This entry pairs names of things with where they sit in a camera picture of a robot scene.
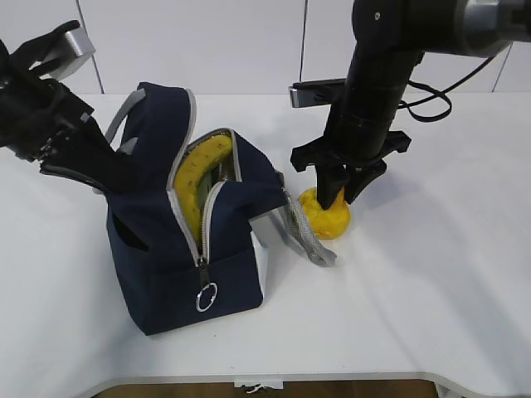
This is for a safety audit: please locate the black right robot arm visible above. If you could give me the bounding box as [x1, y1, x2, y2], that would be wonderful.
[290, 1, 530, 209]

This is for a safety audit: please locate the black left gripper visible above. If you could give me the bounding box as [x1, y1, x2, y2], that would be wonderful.
[1, 80, 139, 193]

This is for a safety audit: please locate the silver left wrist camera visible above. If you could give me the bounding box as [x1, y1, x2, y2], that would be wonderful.
[42, 27, 95, 80]

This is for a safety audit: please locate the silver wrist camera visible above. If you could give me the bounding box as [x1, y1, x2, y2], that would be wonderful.
[289, 79, 346, 109]
[42, 27, 95, 80]

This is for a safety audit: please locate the navy blue lunch bag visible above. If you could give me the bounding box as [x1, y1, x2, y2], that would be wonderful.
[105, 82, 336, 336]

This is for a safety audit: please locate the green lidded lunch box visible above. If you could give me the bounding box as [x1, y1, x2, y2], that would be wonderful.
[197, 164, 229, 211]

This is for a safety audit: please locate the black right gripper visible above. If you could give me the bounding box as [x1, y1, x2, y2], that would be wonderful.
[290, 114, 412, 208]

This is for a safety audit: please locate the yellow pear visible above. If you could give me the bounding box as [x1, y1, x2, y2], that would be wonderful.
[298, 187, 351, 240]

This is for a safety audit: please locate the yellow banana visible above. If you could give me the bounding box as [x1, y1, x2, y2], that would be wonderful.
[173, 134, 232, 242]

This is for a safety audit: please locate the white tape label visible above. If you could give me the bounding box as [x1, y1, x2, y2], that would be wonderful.
[233, 375, 285, 394]

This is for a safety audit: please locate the black cable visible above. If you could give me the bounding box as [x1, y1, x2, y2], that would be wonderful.
[397, 53, 499, 123]

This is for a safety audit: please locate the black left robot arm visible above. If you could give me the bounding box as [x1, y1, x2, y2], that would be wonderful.
[1, 20, 138, 193]

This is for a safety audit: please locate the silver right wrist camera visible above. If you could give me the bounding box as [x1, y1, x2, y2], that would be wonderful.
[289, 79, 346, 109]

